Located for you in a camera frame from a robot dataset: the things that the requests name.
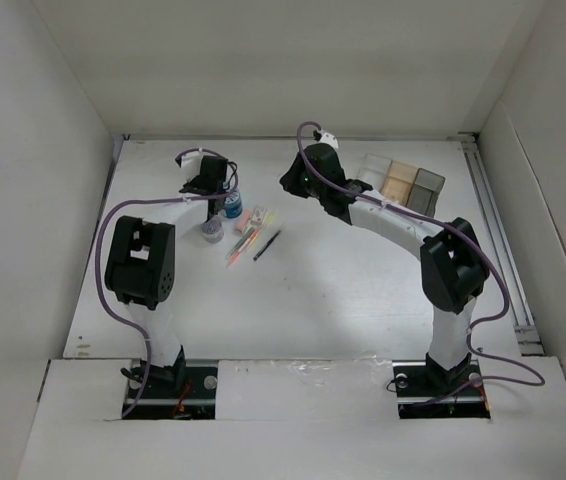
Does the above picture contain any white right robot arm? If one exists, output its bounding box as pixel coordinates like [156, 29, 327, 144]
[279, 143, 489, 394]

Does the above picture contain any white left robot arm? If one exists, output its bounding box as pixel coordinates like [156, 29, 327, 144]
[95, 149, 238, 397]

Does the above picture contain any clear jar of paper clips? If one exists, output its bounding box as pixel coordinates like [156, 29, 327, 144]
[200, 216, 224, 244]

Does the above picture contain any pink mini stapler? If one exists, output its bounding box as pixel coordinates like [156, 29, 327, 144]
[234, 208, 252, 235]

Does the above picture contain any green highlighter pen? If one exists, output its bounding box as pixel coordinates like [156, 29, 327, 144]
[226, 226, 256, 264]

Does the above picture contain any yellow highlighter pen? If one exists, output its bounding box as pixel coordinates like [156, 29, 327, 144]
[239, 211, 276, 253]

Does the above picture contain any pink highlighter pen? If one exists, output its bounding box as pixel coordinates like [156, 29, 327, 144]
[226, 219, 271, 268]

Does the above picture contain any black pen refill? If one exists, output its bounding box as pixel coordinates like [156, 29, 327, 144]
[253, 228, 283, 262]

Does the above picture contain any clear plastic bin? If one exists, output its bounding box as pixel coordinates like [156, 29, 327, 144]
[357, 153, 393, 191]

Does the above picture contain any grey plastic bin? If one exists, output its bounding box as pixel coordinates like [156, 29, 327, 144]
[406, 168, 446, 218]

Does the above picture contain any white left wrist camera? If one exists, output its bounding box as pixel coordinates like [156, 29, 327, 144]
[175, 149, 203, 182]

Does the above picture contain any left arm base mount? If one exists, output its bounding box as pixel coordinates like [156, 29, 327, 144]
[121, 360, 219, 421]

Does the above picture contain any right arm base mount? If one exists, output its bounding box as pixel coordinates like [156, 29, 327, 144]
[386, 360, 491, 420]

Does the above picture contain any aluminium rail on right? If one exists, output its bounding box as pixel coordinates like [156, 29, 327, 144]
[461, 135, 545, 356]

